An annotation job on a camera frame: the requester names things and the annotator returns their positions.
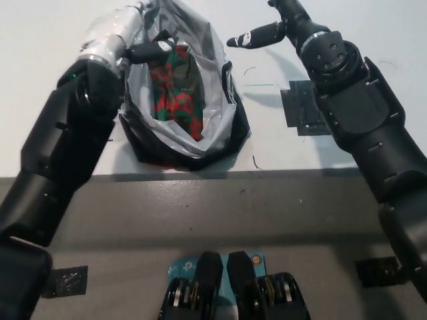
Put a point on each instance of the black plastic bag grey inside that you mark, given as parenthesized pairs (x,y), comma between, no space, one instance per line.
(213,100)

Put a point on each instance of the large black tape patch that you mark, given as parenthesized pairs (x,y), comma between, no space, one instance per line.
(297,106)

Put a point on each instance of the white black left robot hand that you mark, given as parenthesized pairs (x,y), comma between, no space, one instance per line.
(113,30)

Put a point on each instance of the red green coffee bean bag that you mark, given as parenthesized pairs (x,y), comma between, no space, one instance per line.
(173,100)

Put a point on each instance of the teal router box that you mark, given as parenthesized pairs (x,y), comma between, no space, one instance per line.
(183,266)

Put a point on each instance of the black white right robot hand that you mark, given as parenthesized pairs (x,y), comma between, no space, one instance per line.
(293,20)

